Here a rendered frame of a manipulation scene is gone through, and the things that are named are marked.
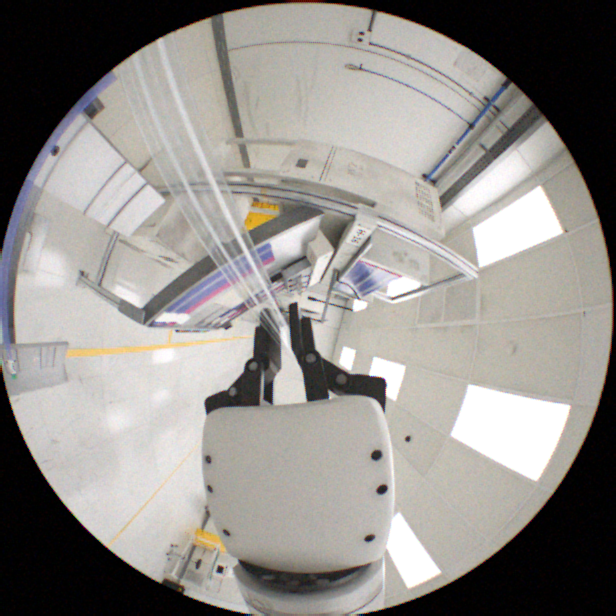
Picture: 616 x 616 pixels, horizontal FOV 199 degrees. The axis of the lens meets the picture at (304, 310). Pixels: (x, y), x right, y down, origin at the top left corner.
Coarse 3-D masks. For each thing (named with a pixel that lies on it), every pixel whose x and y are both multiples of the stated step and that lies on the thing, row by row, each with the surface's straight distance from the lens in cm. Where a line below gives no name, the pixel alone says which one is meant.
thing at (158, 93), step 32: (128, 64) 7; (160, 64) 6; (128, 96) 7; (160, 96) 6; (192, 96) 7; (160, 128) 6; (192, 128) 5; (160, 160) 6; (192, 160) 5; (192, 192) 6; (224, 192) 6; (192, 224) 6; (224, 224) 6; (224, 256) 7; (256, 256) 7; (256, 288) 8; (288, 320) 12; (288, 352) 15
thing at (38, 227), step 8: (32, 216) 122; (40, 216) 122; (32, 224) 121; (40, 224) 122; (48, 224) 122; (32, 232) 121; (40, 232) 122; (32, 240) 121; (40, 240) 122; (24, 248) 41; (32, 248) 121; (40, 248) 122; (24, 256) 41; (32, 256) 122; (0, 264) 42; (24, 264) 122; (32, 264) 122; (32, 272) 123
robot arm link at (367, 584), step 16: (240, 576) 13; (272, 576) 12; (368, 576) 12; (240, 592) 15; (256, 592) 12; (272, 592) 12; (288, 592) 12; (304, 592) 12; (320, 592) 12; (336, 592) 12; (352, 592) 12; (368, 592) 13; (272, 608) 13; (288, 608) 12; (304, 608) 12; (320, 608) 12; (336, 608) 12; (352, 608) 13
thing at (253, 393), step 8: (248, 360) 12; (256, 360) 12; (248, 368) 12; (256, 368) 11; (248, 376) 11; (256, 376) 11; (248, 384) 11; (256, 384) 11; (272, 384) 13; (248, 392) 11; (256, 392) 11; (264, 392) 13; (272, 392) 13; (248, 400) 11; (256, 400) 10; (264, 400) 11; (272, 400) 12
